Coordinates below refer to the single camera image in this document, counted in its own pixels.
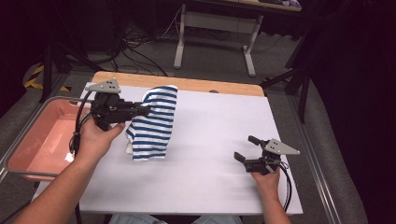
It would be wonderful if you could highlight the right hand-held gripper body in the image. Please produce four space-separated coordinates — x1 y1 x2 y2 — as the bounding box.
244 138 302 175

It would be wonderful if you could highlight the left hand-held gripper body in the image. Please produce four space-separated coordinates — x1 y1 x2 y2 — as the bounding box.
84 78 134 133

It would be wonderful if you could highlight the blue white striped baby romper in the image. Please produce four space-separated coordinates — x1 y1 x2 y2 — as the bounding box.
125 85 179 161

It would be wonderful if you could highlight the pink plastic basin grey rim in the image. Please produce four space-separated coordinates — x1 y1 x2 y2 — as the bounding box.
4 95 94 182

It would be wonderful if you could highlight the person's right hand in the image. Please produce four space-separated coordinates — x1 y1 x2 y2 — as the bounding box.
250 167 281 200

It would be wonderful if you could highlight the person's left hand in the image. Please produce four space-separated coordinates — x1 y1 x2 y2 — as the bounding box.
74 116 126 164

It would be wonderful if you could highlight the blue white striped shirt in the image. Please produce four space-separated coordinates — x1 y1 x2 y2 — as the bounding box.
31 82 304 216

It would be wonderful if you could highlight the black metal stand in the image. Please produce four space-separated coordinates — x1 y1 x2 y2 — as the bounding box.
260 27 312 124

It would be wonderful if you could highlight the black tripod stand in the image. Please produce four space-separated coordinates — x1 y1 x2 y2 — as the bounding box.
38 40 104 104

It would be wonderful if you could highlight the yellow black hazard tape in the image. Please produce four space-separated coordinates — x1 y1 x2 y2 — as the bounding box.
23 64 72 92

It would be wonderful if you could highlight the person's light blue clothing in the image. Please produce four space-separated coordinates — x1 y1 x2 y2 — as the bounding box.
106 214 244 224

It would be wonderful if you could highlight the black curtain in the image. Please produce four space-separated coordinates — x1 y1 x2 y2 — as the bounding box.
307 0 396 224

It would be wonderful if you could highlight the wooden desk top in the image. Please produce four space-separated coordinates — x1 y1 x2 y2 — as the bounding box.
183 0 303 13

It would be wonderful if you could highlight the colourful cloth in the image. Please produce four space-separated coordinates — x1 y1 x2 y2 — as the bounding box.
280 0 303 8

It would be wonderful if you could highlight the right hand-held gripper black cable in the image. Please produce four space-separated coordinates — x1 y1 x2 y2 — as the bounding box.
278 161 293 214

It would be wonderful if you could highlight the hand-held gripper black cable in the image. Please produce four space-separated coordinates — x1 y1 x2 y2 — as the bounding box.
278 161 293 214
68 90 97 224

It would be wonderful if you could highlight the left hand-held gripper black cable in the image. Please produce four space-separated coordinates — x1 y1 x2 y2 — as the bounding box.
68 90 97 224

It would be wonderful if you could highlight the bundle of floor cables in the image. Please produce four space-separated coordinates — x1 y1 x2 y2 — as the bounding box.
90 6 185 77

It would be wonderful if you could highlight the grey metal desk frame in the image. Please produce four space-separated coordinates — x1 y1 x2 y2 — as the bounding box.
173 3 264 77

